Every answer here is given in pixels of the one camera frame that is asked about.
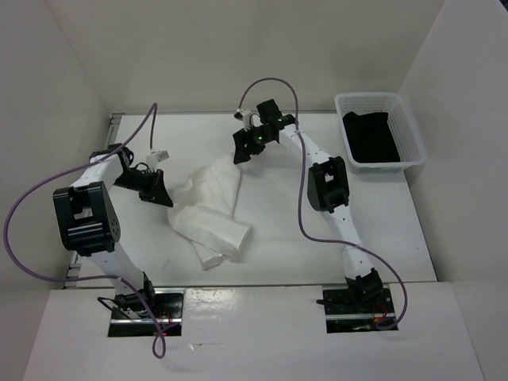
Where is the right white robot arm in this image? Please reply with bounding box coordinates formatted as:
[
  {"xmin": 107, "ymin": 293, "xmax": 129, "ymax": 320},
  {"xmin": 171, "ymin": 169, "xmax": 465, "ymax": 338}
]
[{"xmin": 233, "ymin": 99, "xmax": 383, "ymax": 312}]

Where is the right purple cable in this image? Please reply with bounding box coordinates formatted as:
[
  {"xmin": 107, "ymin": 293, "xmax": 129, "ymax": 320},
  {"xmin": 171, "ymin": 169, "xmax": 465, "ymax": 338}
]
[{"xmin": 240, "ymin": 78, "xmax": 409, "ymax": 331}]

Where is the white pleated skirt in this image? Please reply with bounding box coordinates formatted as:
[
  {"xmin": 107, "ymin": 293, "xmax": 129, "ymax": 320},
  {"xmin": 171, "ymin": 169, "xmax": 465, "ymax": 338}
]
[{"xmin": 167, "ymin": 153, "xmax": 251, "ymax": 271}]

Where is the white plastic basket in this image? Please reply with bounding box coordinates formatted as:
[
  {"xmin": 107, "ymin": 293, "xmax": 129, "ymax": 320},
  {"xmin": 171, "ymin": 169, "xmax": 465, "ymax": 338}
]
[{"xmin": 334, "ymin": 92, "xmax": 427, "ymax": 173}]

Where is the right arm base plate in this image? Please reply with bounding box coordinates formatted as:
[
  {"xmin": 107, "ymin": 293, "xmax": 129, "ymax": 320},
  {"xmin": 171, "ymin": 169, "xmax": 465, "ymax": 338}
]
[{"xmin": 316, "ymin": 287, "xmax": 397, "ymax": 333}]

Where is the black folded skirt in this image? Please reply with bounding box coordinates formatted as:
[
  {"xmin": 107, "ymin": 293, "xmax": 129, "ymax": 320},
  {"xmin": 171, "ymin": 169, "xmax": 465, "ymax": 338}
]
[{"xmin": 342, "ymin": 112, "xmax": 400, "ymax": 164}]

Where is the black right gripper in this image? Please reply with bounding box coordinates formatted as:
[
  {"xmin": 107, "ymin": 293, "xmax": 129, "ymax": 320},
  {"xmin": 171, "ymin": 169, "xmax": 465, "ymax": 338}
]
[{"xmin": 233, "ymin": 124, "xmax": 274, "ymax": 165}]

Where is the purple cable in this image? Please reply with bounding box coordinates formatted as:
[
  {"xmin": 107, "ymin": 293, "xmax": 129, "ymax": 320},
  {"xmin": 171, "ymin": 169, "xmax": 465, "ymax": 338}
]
[
  {"xmin": 2, "ymin": 102, "xmax": 170, "ymax": 360},
  {"xmin": 240, "ymin": 78, "xmax": 409, "ymax": 331}
]

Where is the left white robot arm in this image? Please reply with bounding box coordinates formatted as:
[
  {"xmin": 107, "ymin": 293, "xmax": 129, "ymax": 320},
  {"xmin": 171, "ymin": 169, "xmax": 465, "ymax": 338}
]
[{"xmin": 52, "ymin": 144, "xmax": 173, "ymax": 318}]

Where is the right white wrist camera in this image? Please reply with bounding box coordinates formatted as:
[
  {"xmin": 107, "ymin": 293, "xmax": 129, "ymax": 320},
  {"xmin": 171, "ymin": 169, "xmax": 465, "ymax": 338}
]
[{"xmin": 233, "ymin": 108, "xmax": 259, "ymax": 130}]

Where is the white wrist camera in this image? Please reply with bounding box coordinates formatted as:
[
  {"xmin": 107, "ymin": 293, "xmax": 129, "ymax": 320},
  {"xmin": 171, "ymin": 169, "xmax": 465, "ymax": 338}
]
[
  {"xmin": 233, "ymin": 108, "xmax": 259, "ymax": 130},
  {"xmin": 146, "ymin": 150, "xmax": 169, "ymax": 169}
]

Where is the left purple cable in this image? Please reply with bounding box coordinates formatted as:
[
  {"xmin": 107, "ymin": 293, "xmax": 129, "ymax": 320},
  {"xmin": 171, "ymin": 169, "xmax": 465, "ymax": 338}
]
[{"xmin": 2, "ymin": 102, "xmax": 170, "ymax": 360}]

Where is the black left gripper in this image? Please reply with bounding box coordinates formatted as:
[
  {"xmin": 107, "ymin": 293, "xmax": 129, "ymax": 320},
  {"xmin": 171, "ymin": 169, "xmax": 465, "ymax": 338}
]
[{"xmin": 113, "ymin": 168, "xmax": 173, "ymax": 207}]

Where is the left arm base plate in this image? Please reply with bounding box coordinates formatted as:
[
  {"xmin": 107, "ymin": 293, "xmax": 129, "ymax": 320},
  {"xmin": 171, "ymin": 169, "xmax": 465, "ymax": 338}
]
[{"xmin": 98, "ymin": 288, "xmax": 184, "ymax": 338}]

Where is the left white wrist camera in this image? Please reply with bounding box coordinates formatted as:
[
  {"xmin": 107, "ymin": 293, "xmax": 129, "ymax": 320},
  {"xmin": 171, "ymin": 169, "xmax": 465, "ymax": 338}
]
[{"xmin": 146, "ymin": 150, "xmax": 169, "ymax": 169}]

